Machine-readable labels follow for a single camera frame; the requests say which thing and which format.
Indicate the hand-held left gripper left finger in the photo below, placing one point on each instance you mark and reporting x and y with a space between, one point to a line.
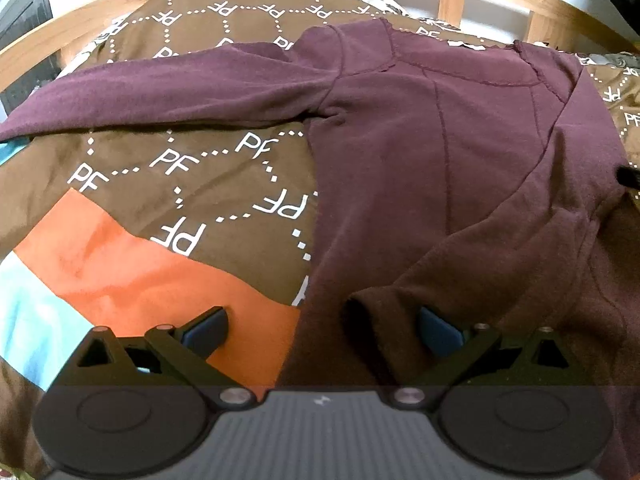
206 329

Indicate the maroon sweater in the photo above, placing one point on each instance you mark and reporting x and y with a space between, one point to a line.
425 160

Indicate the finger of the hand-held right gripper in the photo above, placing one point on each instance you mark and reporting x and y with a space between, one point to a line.
629 177

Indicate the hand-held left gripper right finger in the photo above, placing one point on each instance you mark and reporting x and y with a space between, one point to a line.
438 334

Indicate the brown printed blanket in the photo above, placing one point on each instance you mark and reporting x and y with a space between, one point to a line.
165 195

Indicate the dark grey cabinet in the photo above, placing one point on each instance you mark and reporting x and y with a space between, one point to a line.
27 5

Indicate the wooden bed frame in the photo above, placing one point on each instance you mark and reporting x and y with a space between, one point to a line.
75 25

